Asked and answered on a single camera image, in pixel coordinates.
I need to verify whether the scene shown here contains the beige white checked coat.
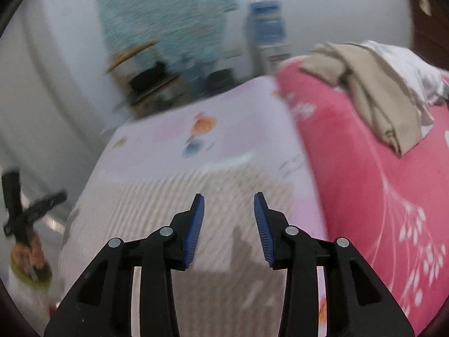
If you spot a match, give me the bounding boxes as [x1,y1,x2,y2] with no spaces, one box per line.
[58,154,299,337]

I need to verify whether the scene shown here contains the person's left hand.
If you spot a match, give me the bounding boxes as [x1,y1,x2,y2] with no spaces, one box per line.
[12,233,48,278]

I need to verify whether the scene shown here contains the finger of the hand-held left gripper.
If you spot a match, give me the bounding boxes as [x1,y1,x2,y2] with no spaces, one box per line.
[25,190,68,219]

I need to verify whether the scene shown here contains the lilac printed bed sheet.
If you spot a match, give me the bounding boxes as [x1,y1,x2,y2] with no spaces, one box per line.
[58,75,330,337]

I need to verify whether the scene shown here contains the pink floral blanket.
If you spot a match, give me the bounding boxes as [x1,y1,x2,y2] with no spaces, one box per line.
[275,56,449,336]

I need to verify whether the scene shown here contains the white garment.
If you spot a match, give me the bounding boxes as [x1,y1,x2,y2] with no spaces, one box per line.
[361,40,449,127]

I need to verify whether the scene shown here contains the wooden chair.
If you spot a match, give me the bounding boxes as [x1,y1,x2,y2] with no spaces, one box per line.
[105,40,183,116]

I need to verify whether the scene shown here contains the white water dispenser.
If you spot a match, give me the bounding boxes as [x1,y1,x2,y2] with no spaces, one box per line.
[258,42,292,74]

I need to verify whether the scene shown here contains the person's left forearm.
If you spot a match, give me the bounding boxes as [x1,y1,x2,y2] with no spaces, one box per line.
[7,263,57,324]

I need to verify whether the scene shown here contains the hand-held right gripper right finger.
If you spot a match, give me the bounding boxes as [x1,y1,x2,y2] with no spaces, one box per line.
[253,192,415,337]

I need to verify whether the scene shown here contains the blue water bottle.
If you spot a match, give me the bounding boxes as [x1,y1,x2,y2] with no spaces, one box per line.
[247,2,285,46]

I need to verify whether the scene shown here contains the teal patterned wall cloth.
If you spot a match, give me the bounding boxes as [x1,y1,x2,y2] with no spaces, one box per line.
[96,0,237,64]

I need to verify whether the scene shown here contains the white curtain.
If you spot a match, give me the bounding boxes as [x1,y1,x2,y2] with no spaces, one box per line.
[0,0,116,218]

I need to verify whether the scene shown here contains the beige clothes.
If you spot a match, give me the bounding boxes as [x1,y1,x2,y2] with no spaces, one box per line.
[302,42,423,157]

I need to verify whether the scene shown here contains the brown wooden door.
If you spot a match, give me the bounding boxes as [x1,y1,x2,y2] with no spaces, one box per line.
[403,0,449,71]

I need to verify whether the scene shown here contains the black bag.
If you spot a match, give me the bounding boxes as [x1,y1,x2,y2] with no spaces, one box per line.
[128,62,169,90]

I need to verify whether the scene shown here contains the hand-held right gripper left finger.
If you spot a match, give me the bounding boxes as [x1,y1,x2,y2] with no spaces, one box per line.
[44,193,205,337]

